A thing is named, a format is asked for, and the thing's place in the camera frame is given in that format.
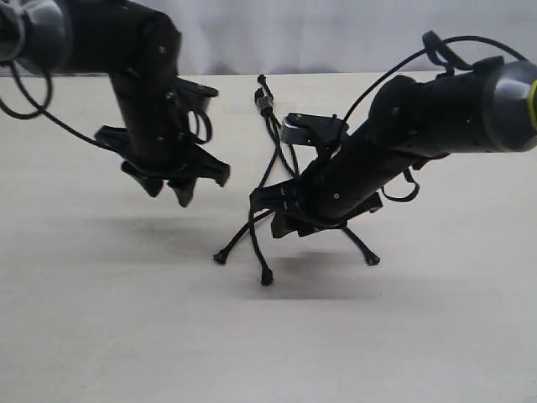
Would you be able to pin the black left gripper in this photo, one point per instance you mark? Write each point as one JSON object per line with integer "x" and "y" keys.
{"x": 151, "y": 162}

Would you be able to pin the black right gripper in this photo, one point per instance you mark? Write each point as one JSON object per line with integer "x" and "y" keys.
{"x": 292, "y": 215}

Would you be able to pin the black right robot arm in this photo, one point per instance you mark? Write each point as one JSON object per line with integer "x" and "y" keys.
{"x": 489, "y": 109}

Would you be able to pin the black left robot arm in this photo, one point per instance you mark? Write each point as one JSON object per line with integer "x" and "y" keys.
{"x": 138, "y": 48}

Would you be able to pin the white backdrop curtain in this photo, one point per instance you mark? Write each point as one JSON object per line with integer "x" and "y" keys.
{"x": 250, "y": 37}

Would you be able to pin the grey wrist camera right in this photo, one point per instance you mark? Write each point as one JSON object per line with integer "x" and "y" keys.
{"x": 311, "y": 130}

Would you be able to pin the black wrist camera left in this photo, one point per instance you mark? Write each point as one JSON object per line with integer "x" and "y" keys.
{"x": 197, "y": 96}

